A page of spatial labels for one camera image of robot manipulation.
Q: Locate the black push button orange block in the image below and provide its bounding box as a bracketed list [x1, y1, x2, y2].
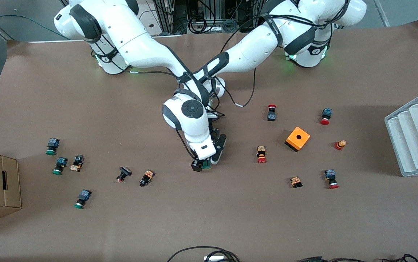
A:
[139, 170, 155, 187]
[70, 154, 85, 172]

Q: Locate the black square push button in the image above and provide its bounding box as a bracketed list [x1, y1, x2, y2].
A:
[117, 166, 133, 183]

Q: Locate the red mushroom button blue block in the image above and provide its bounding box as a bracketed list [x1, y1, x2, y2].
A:
[320, 108, 333, 126]
[324, 169, 340, 189]

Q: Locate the green push button blue block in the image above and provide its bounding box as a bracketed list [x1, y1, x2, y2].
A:
[74, 189, 92, 210]
[46, 138, 61, 156]
[52, 157, 68, 176]

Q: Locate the white ridged tray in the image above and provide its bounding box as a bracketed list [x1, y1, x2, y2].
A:
[384, 87, 418, 177]

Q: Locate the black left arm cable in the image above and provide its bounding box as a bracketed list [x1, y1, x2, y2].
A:
[216, 67, 257, 119]

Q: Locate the black cable loop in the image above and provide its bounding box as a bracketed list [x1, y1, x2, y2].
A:
[167, 246, 240, 262]

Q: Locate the orange button enclosure box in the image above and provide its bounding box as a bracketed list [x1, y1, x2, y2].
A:
[284, 126, 311, 152]

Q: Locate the black coiled cable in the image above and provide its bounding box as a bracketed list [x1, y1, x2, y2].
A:
[188, 15, 208, 34]

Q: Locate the aluminium profile frame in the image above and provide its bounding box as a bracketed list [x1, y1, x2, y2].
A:
[154, 0, 176, 34]

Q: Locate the black cable with connector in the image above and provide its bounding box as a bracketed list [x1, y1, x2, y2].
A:
[296, 254, 418, 262]

